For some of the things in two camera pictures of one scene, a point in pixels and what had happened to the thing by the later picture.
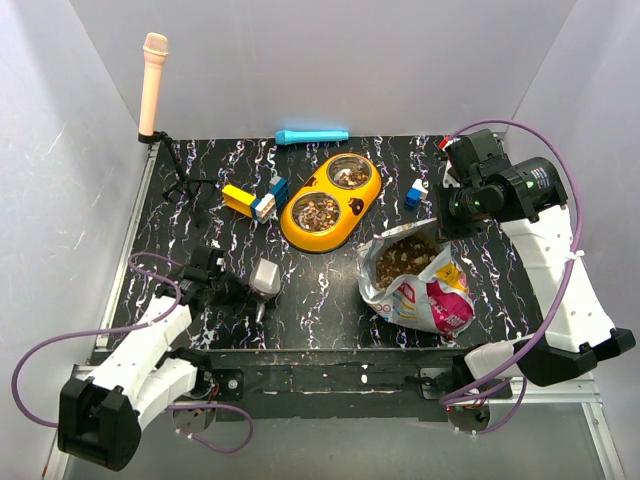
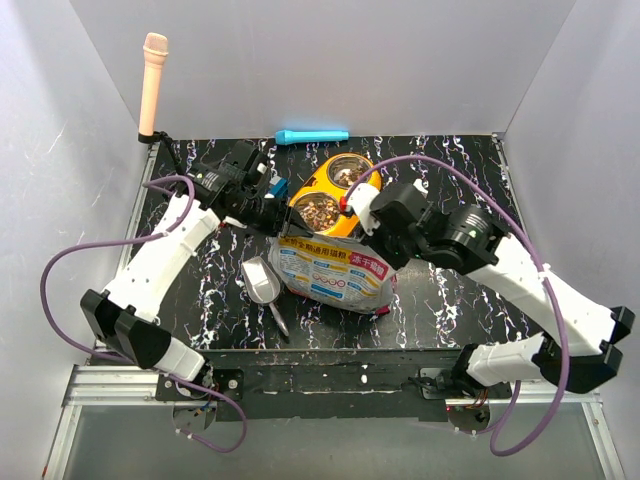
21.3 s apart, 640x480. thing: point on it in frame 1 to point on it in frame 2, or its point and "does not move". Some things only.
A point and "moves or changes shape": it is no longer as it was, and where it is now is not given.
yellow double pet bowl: x=331 y=202 does not move
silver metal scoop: x=264 y=283 moves or changes shape
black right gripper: x=445 y=227 to x=373 y=242
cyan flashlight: x=287 y=135 does not move
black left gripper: x=243 y=294 to x=276 y=225
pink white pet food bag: x=406 y=276 to x=334 y=272
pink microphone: x=156 y=50 does not move
